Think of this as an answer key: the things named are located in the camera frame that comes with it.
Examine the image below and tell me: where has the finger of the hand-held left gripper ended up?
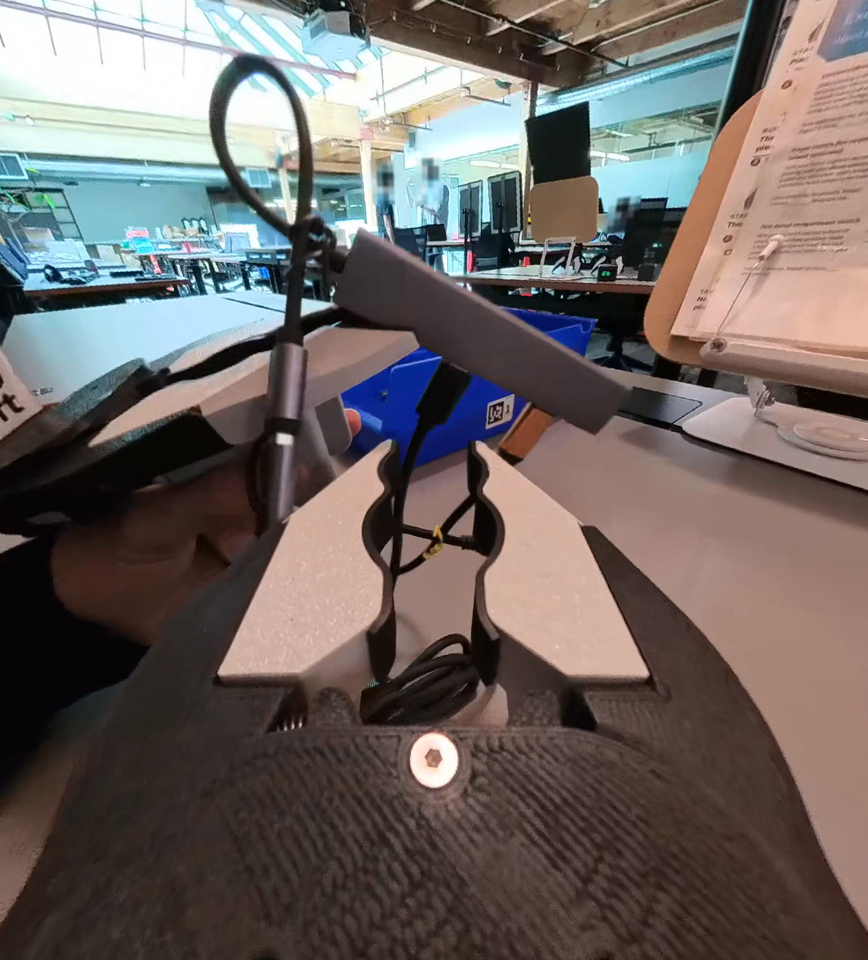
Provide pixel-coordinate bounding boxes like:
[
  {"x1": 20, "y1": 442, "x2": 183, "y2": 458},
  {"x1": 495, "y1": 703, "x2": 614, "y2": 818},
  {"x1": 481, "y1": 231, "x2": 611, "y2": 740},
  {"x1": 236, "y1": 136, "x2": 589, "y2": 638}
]
[
  {"x1": 141, "y1": 303, "x2": 421, "y2": 412},
  {"x1": 104, "y1": 373, "x2": 363, "y2": 481}
]

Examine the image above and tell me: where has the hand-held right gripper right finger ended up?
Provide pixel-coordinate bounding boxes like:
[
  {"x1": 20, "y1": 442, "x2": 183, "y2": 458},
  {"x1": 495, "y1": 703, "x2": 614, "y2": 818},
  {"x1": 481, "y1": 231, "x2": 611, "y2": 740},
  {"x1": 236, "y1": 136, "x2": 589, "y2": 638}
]
[{"x1": 468, "y1": 440, "x2": 654, "y2": 690}]

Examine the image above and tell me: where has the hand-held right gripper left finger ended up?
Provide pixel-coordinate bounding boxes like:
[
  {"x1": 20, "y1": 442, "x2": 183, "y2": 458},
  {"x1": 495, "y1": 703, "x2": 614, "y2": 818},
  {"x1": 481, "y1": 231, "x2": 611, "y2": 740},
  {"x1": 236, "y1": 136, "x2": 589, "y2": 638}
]
[{"x1": 216, "y1": 440, "x2": 399, "y2": 691}]

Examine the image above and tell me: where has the black cable black plug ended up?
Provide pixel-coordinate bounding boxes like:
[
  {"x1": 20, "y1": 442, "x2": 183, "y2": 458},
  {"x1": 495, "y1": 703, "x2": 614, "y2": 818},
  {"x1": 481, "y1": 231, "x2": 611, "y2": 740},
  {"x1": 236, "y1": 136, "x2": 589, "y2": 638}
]
[{"x1": 361, "y1": 363, "x2": 493, "y2": 725}]

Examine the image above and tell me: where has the grey USB hub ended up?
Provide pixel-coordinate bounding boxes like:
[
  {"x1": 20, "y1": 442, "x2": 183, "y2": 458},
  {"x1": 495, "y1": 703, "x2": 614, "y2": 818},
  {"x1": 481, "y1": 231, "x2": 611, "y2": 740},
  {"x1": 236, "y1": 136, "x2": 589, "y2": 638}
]
[{"x1": 209, "y1": 54, "x2": 630, "y2": 535}]

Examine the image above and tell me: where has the blue plastic bin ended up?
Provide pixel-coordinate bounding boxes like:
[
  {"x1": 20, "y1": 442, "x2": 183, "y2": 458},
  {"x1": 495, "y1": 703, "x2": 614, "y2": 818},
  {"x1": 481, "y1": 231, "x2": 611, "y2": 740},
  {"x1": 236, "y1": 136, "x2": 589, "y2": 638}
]
[{"x1": 340, "y1": 306, "x2": 598, "y2": 470}]

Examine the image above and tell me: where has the black desk panel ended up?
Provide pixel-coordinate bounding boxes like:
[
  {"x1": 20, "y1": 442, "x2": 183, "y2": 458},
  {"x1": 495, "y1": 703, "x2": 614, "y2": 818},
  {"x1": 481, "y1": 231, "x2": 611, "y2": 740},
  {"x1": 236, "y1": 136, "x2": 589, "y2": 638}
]
[{"x1": 617, "y1": 386, "x2": 705, "y2": 430}]

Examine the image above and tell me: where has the person's left hand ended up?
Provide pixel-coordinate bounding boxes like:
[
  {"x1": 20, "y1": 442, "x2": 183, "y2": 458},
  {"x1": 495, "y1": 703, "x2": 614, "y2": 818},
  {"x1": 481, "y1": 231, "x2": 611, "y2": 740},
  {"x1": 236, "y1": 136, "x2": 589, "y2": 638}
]
[{"x1": 51, "y1": 408, "x2": 365, "y2": 648}]

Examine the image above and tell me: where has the wooden table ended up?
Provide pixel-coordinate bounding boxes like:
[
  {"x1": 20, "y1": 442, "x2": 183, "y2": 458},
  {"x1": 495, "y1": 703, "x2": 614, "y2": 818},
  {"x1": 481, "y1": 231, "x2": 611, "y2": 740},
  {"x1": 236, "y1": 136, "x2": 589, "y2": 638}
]
[{"x1": 452, "y1": 266, "x2": 660, "y2": 297}]

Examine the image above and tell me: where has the black panel wooden stand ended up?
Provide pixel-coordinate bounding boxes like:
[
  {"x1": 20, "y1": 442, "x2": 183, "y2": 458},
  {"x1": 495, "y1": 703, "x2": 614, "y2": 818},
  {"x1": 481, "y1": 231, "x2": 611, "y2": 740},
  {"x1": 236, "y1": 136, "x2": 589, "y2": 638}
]
[{"x1": 524, "y1": 101, "x2": 600, "y2": 280}]

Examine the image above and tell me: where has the ceiling heater unit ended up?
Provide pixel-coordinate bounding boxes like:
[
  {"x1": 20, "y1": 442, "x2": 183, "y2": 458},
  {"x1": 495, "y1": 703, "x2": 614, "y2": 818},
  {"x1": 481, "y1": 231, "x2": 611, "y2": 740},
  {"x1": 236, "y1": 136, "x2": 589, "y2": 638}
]
[{"x1": 302, "y1": 7, "x2": 371, "y2": 63}]

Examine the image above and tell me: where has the instruction sheet on wooden stand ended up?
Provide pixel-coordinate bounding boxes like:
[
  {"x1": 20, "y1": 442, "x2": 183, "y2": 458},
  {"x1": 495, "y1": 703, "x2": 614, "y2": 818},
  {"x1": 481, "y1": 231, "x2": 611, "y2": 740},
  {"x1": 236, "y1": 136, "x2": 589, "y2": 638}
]
[{"x1": 644, "y1": 90, "x2": 868, "y2": 505}]

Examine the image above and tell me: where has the document stand with instruction sheet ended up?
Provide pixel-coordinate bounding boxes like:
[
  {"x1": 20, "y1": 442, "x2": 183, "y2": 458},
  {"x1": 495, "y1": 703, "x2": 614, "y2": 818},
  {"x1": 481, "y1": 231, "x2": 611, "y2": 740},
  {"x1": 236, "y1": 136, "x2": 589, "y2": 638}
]
[{"x1": 670, "y1": 0, "x2": 868, "y2": 354}]

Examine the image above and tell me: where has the black metal post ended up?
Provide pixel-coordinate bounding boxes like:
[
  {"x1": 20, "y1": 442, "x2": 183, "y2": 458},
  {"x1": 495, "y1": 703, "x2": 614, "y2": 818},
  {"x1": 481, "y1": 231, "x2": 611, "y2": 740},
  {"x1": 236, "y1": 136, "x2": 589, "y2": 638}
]
[{"x1": 734, "y1": 0, "x2": 789, "y2": 159}]

